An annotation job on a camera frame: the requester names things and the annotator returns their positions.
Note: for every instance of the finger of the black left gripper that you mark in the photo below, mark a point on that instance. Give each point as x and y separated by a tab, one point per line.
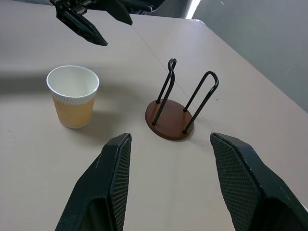
81	26
118	12

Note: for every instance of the dark chair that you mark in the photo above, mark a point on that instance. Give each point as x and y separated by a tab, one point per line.
142	6

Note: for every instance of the white and orange paper cup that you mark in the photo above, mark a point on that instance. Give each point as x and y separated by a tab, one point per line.
72	108

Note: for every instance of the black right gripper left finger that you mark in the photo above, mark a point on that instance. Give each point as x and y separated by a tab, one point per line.
101	183

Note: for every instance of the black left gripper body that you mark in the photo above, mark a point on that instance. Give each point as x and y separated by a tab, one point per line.
77	4

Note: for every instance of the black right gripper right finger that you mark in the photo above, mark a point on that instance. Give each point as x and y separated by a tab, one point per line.
250	183

